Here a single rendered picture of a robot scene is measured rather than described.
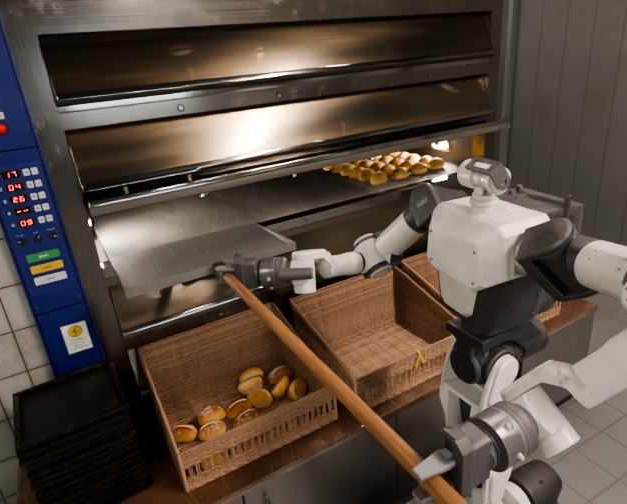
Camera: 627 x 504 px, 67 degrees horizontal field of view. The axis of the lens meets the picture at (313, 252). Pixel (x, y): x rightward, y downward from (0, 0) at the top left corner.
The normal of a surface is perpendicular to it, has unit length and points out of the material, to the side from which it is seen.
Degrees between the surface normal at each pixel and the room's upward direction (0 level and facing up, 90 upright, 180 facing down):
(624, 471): 0
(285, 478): 90
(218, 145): 70
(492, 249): 86
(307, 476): 90
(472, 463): 90
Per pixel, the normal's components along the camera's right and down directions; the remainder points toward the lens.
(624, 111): -0.87, 0.25
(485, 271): -0.40, 0.31
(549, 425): 0.20, -0.60
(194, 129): 0.44, -0.04
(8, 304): 0.50, 0.30
